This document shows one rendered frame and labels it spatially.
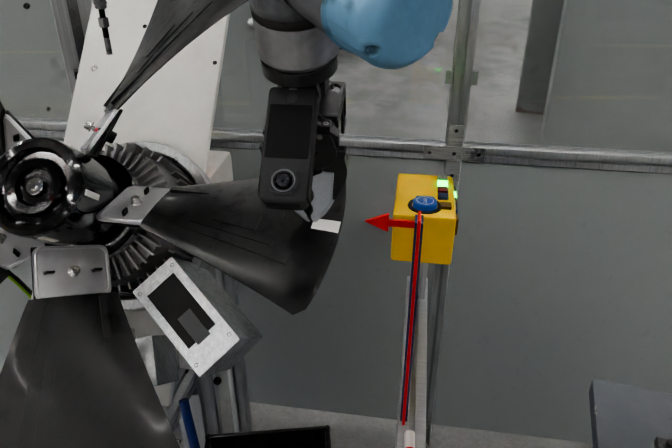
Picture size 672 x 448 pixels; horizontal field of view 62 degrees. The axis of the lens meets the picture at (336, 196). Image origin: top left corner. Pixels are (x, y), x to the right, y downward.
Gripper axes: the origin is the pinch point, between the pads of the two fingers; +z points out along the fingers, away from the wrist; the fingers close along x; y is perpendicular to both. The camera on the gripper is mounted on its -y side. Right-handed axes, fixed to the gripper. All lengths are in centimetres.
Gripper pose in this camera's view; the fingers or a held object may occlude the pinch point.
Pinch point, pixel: (310, 217)
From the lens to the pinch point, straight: 64.5
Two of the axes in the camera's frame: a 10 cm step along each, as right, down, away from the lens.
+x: -9.9, -0.7, 1.3
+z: 0.4, 7.0, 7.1
